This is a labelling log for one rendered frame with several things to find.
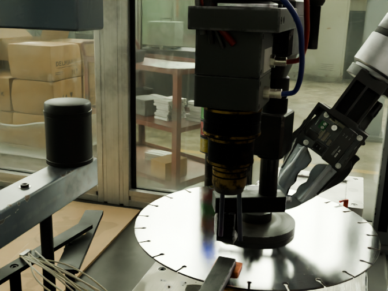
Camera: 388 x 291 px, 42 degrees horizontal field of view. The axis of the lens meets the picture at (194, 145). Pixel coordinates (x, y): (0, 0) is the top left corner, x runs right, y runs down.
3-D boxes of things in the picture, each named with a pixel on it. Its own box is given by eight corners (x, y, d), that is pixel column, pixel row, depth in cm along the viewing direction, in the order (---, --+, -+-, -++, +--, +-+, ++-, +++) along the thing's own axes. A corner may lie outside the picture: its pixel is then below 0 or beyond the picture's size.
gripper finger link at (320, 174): (271, 214, 65) (314, 157, 63) (279, 206, 70) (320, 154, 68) (291, 230, 64) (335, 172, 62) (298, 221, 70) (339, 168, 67)
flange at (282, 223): (223, 245, 64) (224, 227, 63) (207, 211, 75) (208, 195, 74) (306, 241, 66) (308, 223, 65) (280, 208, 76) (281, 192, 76)
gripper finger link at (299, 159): (252, 199, 66) (294, 142, 63) (261, 193, 71) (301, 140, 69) (271, 214, 65) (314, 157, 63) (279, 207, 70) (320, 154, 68)
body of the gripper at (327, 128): (287, 139, 62) (348, 56, 59) (298, 137, 70) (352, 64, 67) (339, 177, 60) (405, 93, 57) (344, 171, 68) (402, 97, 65)
